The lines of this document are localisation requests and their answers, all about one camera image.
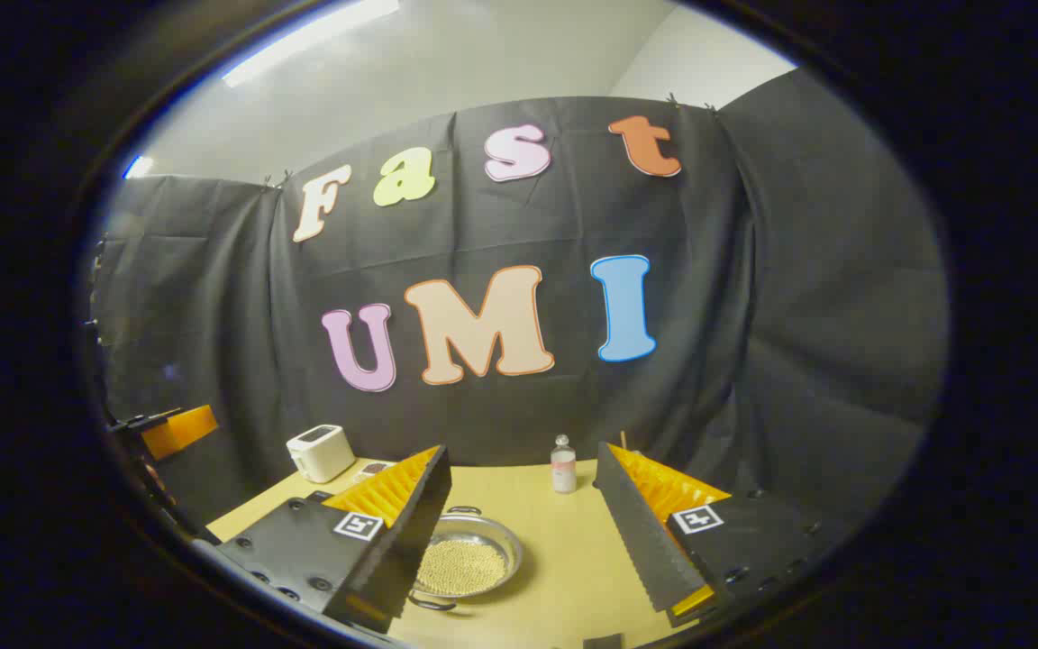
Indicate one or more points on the white toaster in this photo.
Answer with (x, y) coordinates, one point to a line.
(321, 455)

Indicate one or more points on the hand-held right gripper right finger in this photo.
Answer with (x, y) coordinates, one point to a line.
(636, 532)

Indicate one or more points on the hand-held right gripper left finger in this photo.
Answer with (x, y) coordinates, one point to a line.
(411, 541)

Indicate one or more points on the pile of yellow beans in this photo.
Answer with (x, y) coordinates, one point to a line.
(465, 568)

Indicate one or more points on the clear bottle with white label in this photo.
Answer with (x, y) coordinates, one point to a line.
(563, 469)

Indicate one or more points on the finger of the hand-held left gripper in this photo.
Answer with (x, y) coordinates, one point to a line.
(181, 431)

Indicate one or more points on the black backdrop cloth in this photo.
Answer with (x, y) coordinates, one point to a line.
(753, 315)

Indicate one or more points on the white divided dish with beans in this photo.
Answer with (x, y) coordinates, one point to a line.
(373, 469)

